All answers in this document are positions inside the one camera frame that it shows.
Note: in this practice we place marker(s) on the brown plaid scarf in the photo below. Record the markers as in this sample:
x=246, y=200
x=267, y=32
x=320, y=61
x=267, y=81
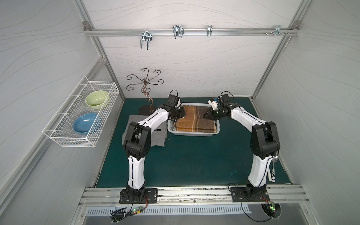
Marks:
x=195, y=122

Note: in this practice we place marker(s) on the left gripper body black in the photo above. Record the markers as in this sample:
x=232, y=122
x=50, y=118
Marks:
x=179, y=112

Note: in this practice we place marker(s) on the metal double hook left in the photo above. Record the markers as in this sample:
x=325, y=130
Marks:
x=146, y=38

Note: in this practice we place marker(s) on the white vented cable duct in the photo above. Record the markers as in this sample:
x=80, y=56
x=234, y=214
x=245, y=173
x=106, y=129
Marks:
x=177, y=210

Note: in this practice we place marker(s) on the grey scarf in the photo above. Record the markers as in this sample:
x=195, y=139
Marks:
x=158, y=137

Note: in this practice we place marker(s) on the small metal hook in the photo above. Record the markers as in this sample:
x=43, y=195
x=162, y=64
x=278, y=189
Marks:
x=209, y=30

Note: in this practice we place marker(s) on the metal hook right end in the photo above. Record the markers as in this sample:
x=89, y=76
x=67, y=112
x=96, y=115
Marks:
x=277, y=32

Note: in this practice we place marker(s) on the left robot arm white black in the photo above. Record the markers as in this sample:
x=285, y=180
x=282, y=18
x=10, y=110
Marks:
x=137, y=143

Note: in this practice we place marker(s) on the metal double hook middle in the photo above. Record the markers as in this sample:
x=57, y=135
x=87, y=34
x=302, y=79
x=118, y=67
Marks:
x=178, y=31

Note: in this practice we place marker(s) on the metal double hook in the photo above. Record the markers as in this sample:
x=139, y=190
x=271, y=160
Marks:
x=178, y=31
x=146, y=38

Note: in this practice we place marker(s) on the white wire wall basket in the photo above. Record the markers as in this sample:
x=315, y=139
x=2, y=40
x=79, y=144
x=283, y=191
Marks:
x=60, y=128

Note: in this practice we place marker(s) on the blue ceramic bowl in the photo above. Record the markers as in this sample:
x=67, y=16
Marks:
x=87, y=123

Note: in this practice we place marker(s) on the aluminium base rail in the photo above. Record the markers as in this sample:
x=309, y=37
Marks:
x=198, y=195

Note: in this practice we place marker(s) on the aluminium crossbar rail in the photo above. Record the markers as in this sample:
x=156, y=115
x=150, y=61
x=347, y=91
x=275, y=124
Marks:
x=202, y=32

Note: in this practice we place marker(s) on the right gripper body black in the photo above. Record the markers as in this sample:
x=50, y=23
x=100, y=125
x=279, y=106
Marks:
x=213, y=113

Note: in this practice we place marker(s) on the green ceramic bowl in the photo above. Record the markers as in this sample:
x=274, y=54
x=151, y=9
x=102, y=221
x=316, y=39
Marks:
x=97, y=100

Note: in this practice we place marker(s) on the white plastic perforated basket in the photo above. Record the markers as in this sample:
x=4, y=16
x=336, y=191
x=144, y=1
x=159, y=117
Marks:
x=171, y=124

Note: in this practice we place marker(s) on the bronze swirl jewelry stand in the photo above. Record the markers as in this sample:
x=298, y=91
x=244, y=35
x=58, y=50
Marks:
x=146, y=82

